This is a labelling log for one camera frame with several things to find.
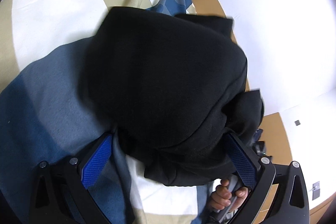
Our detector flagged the black coat with knot buttons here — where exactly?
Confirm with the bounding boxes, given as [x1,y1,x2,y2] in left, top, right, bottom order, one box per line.
[79,7,264,186]

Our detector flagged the person's right hand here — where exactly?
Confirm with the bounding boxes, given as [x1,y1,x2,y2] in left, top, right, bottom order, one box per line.
[208,179,249,211]

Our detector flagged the wooden bedside table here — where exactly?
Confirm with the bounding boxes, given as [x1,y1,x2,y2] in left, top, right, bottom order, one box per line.
[309,193,335,224]

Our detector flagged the blue white beige patchwork duvet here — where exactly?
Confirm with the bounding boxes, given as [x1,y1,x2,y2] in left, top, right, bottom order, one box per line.
[0,0,219,224]

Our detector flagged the wall power socket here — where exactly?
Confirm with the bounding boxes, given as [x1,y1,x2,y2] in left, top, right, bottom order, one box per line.
[311,181,320,200]

